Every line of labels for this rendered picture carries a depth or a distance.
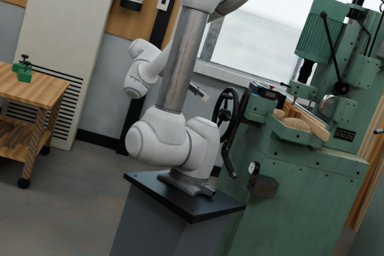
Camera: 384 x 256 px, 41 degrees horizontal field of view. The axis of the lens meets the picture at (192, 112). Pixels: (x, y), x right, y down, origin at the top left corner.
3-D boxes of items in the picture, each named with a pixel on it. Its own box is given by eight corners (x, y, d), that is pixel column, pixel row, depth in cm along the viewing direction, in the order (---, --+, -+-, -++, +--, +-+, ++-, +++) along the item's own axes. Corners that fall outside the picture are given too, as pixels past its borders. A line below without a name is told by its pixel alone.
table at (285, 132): (224, 97, 283) (227, 87, 282) (272, 110, 293) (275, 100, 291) (263, 134, 227) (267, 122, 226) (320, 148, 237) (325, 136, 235)
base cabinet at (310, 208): (195, 236, 299) (234, 126, 283) (281, 251, 317) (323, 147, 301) (216, 283, 258) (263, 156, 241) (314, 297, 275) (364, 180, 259)
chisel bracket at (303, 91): (284, 94, 263) (290, 79, 261) (307, 100, 267) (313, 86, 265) (290, 98, 256) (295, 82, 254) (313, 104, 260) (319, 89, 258)
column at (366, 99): (303, 131, 281) (352, 5, 265) (336, 140, 288) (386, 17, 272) (322, 146, 260) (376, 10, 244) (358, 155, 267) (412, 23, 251)
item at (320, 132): (273, 102, 281) (275, 95, 280) (276, 103, 282) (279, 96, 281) (323, 140, 226) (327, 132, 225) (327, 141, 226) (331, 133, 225)
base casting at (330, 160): (235, 126, 283) (240, 111, 281) (323, 148, 300) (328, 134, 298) (264, 157, 241) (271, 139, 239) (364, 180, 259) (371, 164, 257)
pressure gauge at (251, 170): (246, 174, 241) (251, 158, 240) (252, 175, 243) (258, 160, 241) (250, 179, 236) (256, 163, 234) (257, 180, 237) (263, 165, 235)
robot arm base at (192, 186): (199, 201, 189) (204, 187, 188) (155, 176, 200) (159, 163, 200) (224, 195, 204) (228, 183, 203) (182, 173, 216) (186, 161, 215)
